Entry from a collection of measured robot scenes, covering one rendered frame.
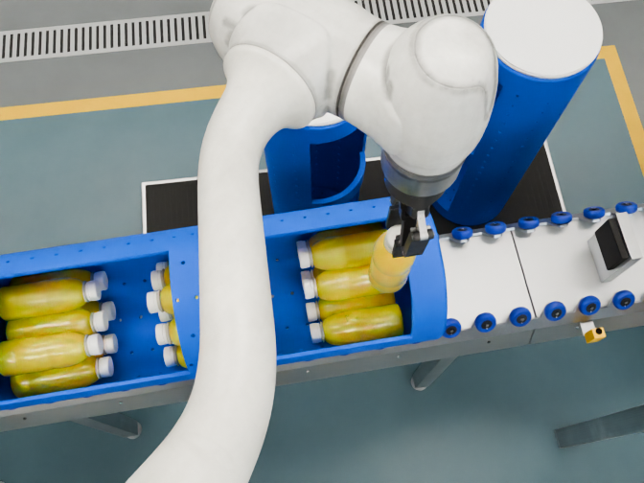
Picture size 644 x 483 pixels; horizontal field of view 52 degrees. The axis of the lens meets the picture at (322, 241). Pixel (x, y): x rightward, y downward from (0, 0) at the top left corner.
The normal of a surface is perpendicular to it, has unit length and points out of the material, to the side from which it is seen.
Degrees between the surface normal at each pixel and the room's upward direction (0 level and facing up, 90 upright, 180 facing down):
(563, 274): 0
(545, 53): 0
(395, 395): 0
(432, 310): 53
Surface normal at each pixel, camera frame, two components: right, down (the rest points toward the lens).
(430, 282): 0.08, 0.13
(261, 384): 0.76, -0.22
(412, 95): -0.66, 0.51
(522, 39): 0.00, -0.36
